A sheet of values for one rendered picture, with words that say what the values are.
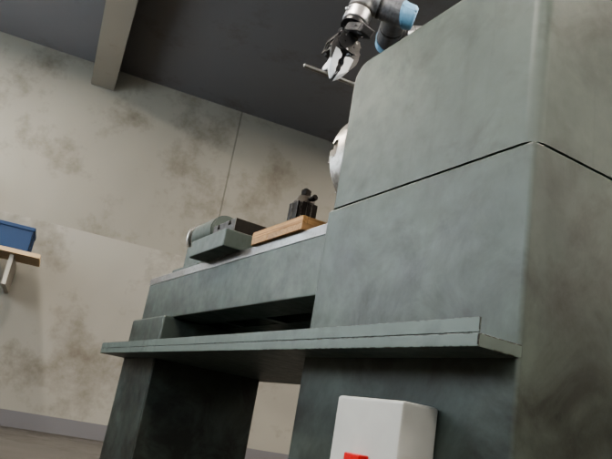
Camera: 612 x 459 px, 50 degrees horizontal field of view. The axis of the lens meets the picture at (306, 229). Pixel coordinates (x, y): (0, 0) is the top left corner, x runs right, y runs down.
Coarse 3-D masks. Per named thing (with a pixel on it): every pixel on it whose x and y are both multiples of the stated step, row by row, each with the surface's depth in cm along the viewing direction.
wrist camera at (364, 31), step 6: (348, 24) 181; (354, 24) 177; (360, 24) 173; (366, 24) 174; (348, 30) 181; (354, 30) 176; (360, 30) 173; (366, 30) 173; (372, 30) 174; (360, 36) 179; (366, 36) 174
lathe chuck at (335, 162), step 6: (342, 132) 174; (336, 138) 175; (342, 138) 171; (342, 144) 170; (336, 150) 172; (342, 150) 169; (336, 156) 171; (330, 162) 174; (336, 162) 171; (330, 168) 173; (336, 168) 171; (336, 174) 171; (336, 180) 171; (336, 186) 172; (336, 192) 173
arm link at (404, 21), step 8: (384, 0) 186; (392, 0) 186; (400, 0) 186; (384, 8) 186; (392, 8) 185; (400, 8) 185; (408, 8) 185; (416, 8) 186; (376, 16) 188; (384, 16) 187; (392, 16) 186; (400, 16) 186; (408, 16) 185; (384, 24) 191; (392, 24) 189; (400, 24) 187; (408, 24) 187; (384, 32) 194; (392, 32) 192; (400, 32) 193
